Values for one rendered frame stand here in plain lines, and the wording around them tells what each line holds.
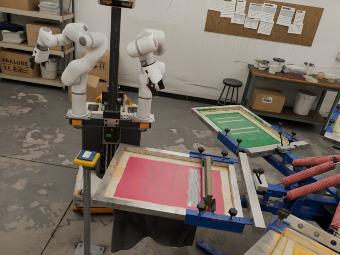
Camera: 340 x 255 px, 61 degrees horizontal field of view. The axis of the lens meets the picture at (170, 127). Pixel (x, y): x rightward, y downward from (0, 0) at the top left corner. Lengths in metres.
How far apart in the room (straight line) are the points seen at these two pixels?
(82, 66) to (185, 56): 3.67
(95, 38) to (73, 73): 0.25
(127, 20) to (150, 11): 0.43
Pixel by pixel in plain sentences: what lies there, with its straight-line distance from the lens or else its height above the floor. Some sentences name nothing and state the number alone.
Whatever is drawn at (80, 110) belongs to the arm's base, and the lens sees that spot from 2.02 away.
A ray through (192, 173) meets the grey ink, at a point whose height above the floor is 0.96.
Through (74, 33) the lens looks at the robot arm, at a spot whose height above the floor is 1.70.
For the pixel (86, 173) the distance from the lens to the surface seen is 2.00.
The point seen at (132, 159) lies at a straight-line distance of 1.93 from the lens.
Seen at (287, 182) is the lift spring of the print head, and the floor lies 1.06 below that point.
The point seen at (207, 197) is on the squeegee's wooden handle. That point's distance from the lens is 1.58.
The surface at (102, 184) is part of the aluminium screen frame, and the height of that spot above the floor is 0.99.
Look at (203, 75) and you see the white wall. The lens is 5.42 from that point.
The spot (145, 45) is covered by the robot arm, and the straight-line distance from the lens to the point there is 1.38.
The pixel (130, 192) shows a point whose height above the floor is 0.95.
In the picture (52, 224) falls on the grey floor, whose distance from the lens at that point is 2.86.
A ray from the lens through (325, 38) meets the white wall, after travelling 5.68.
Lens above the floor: 2.04
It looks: 27 degrees down
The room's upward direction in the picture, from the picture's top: 8 degrees clockwise
